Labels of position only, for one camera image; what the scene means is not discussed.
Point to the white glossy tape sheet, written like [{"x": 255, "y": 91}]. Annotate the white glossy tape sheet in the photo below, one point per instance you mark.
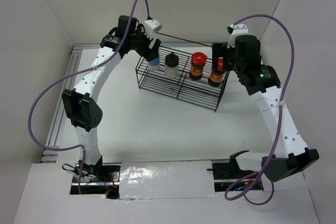
[{"x": 166, "y": 180}]

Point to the red lid jar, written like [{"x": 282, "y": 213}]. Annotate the red lid jar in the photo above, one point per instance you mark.
[
  {"x": 218, "y": 73},
  {"x": 198, "y": 61}
]

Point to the black lid white bottle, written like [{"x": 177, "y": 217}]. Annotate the black lid white bottle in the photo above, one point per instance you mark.
[{"x": 171, "y": 65}]

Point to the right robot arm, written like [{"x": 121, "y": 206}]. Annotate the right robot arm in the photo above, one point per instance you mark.
[{"x": 291, "y": 154}]

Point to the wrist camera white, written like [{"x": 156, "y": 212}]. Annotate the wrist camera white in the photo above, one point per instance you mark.
[
  {"x": 152, "y": 26},
  {"x": 235, "y": 31}
]

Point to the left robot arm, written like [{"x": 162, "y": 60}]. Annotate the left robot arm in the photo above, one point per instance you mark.
[{"x": 80, "y": 103}]

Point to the aluminium rail frame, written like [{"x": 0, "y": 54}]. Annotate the aluminium rail frame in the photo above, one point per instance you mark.
[{"x": 142, "y": 116}]

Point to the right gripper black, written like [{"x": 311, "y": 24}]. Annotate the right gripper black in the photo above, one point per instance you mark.
[{"x": 219, "y": 49}]

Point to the silver lid blue label bottle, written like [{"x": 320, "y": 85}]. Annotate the silver lid blue label bottle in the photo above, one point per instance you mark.
[{"x": 154, "y": 65}]

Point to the black wire rack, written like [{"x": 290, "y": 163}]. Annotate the black wire rack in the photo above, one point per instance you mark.
[{"x": 182, "y": 87}]

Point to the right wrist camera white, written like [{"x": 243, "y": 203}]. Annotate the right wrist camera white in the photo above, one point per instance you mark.
[{"x": 235, "y": 31}]

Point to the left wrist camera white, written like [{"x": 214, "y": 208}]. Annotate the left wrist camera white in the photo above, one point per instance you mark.
[{"x": 152, "y": 26}]

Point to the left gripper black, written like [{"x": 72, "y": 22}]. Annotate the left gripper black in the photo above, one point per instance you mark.
[{"x": 147, "y": 53}]

